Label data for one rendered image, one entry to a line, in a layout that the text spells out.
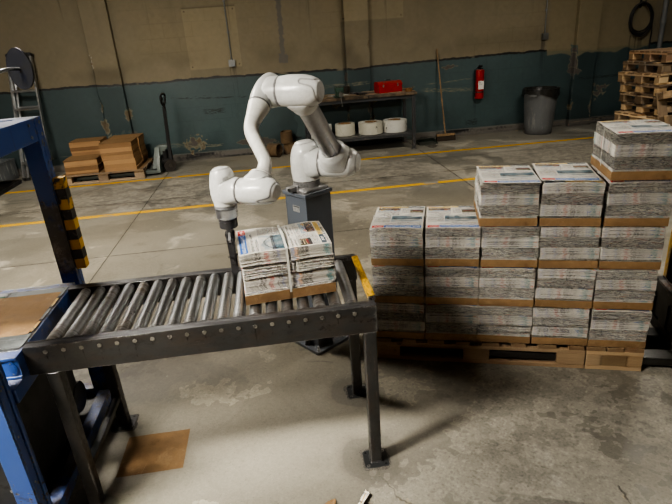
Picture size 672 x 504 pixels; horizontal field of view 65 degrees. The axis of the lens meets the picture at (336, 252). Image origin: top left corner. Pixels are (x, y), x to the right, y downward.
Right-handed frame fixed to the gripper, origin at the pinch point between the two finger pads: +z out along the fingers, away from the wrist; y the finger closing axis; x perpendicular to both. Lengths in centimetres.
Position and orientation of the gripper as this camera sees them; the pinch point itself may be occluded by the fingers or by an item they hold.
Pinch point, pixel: (234, 263)
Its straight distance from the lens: 225.7
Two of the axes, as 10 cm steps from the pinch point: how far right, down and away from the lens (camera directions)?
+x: -9.9, 1.1, -1.0
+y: -1.3, -3.7, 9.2
